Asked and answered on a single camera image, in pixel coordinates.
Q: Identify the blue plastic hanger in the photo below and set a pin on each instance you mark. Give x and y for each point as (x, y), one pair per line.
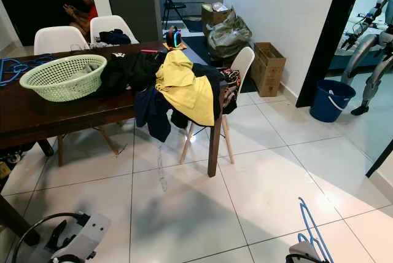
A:
(307, 220)

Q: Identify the black stand with caster wheel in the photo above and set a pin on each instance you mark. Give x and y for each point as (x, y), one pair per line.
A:
(7, 161)

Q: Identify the dark wooden table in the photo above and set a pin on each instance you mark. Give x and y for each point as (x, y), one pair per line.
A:
(37, 115)

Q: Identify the navy garment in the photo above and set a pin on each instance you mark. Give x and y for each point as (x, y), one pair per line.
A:
(153, 115)

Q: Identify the green laundry basket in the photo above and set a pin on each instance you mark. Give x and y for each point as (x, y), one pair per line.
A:
(64, 78)

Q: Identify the yellow shirt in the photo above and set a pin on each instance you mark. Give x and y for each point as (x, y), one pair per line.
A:
(187, 88)

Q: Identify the white plastic chair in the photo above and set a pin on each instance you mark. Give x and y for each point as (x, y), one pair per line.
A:
(242, 63)
(58, 39)
(110, 24)

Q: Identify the pink pen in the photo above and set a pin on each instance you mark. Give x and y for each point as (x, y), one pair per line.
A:
(150, 51)

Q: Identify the navy cloth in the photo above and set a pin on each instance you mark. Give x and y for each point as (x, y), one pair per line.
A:
(115, 37)

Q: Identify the plain black garment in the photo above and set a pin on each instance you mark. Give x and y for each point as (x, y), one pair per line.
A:
(212, 78)

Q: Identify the person in red shirt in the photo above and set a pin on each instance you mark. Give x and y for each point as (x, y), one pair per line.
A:
(83, 14)

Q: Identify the orange paper pad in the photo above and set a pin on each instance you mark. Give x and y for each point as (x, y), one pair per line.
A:
(183, 47)

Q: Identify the colourful patterned garment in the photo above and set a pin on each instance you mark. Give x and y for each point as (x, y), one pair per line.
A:
(232, 82)

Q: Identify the black folding chair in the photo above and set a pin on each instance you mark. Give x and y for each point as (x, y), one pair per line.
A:
(172, 5)

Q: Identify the olive garbage bag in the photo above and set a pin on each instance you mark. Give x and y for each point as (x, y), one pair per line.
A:
(228, 37)

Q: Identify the open cardboard box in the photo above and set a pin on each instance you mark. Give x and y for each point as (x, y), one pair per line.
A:
(267, 69)

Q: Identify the blue bucket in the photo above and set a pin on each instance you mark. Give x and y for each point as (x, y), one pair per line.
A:
(331, 100)

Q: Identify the silver humanoid robot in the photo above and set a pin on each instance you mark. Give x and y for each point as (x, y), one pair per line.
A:
(371, 48)

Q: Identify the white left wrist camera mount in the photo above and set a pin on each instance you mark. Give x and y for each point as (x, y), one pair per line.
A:
(89, 238)

